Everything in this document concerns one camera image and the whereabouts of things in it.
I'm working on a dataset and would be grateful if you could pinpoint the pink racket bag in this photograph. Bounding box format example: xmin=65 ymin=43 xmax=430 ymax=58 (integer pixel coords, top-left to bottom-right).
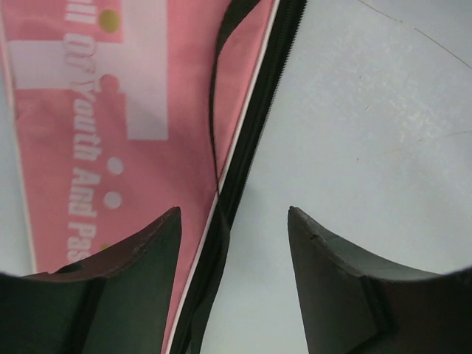
xmin=1 ymin=1 xmax=306 ymax=353

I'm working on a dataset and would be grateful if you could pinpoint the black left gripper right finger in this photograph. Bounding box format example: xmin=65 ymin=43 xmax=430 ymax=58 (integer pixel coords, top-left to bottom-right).
xmin=288 ymin=207 xmax=471 ymax=354

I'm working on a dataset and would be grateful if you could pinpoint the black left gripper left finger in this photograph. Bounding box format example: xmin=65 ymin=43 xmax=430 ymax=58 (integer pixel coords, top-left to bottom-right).
xmin=1 ymin=207 xmax=181 ymax=353

